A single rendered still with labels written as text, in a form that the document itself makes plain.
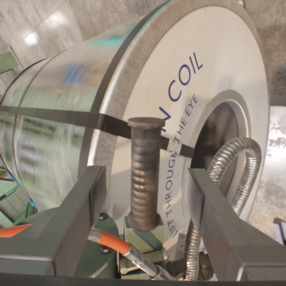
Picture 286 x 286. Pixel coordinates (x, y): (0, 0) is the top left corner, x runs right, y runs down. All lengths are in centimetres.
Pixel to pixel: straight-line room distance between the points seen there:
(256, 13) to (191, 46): 84
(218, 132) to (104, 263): 95
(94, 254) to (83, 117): 28
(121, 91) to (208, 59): 35
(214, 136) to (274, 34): 65
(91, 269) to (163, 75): 41
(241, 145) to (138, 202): 14
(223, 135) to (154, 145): 91
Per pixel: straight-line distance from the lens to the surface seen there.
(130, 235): 27
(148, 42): 48
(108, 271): 27
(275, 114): 158
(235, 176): 110
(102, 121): 39
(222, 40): 77
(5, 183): 526
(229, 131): 108
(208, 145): 117
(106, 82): 42
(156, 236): 28
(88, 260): 26
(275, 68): 146
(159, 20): 52
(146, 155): 22
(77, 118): 46
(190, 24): 61
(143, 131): 21
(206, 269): 44
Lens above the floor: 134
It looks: 30 degrees down
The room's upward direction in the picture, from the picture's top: 131 degrees counter-clockwise
